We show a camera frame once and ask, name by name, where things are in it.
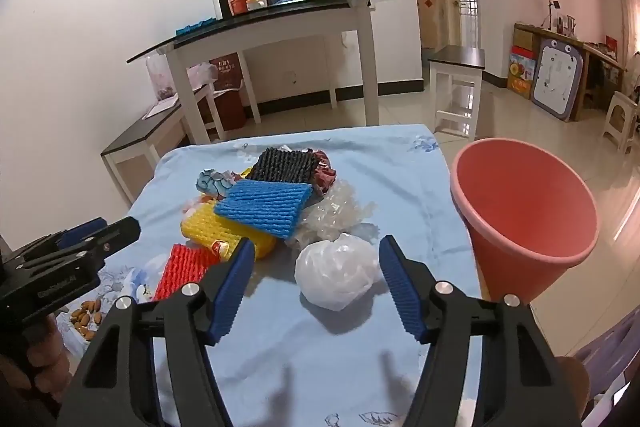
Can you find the white paper sheet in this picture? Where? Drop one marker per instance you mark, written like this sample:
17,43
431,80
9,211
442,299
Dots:
160,109

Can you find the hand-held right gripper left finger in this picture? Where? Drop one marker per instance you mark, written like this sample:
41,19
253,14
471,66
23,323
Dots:
232,297

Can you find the white plastic stool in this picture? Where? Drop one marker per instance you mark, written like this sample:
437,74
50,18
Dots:
620,107

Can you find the white plastic bag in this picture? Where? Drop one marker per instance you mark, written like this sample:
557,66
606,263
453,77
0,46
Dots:
335,272

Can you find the red foam net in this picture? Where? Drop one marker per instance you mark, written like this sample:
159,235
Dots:
182,269

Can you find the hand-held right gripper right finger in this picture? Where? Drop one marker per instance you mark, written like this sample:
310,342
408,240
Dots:
402,292

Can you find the pink plastic basin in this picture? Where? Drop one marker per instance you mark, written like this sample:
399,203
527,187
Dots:
525,207

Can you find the white sheer curtain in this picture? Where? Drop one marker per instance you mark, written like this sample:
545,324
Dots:
631,22

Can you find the red tin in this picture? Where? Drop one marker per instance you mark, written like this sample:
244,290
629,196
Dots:
239,4

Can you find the wooden desk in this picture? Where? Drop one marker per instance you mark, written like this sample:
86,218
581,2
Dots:
595,52

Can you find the blue white patterned wrapper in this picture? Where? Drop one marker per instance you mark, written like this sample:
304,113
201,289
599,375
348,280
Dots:
212,182

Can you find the clear plastic wrap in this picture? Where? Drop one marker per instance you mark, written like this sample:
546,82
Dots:
335,209

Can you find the desk lamp stand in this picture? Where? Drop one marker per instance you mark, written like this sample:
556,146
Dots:
553,14

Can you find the wall socket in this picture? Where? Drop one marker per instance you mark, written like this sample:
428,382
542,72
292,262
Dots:
292,78

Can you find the translucent plastic bag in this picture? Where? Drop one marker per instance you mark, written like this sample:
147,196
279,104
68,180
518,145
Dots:
160,77

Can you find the black foam net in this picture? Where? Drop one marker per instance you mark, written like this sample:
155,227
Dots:
282,164

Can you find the light blue floral tablecloth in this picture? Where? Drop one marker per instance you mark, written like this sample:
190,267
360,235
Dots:
300,357

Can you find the brown cardboard box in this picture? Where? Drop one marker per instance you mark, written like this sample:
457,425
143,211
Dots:
524,39

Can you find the cartoon face whiteboard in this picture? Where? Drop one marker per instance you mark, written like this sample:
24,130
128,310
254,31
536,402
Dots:
555,82

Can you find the dark red wrapper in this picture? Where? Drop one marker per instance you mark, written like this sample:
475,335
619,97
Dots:
325,174

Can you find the white stool with black top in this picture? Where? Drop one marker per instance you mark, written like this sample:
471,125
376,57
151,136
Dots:
457,56

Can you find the white bench with black top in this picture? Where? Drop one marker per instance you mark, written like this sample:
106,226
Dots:
130,142

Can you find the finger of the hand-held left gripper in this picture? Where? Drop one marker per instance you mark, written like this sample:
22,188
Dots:
117,234
82,229

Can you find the white table with glass top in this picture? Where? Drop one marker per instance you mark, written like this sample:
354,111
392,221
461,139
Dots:
280,24

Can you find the yellow foam net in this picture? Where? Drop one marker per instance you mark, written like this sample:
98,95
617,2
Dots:
210,224

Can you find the person's left hand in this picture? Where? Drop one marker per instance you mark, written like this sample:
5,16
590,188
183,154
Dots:
47,352

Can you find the small red box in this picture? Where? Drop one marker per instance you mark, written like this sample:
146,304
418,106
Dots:
611,43

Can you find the fruit print cardboard box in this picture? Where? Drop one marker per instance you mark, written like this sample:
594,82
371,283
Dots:
520,74

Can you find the blue foam net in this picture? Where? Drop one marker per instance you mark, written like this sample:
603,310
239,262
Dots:
265,207

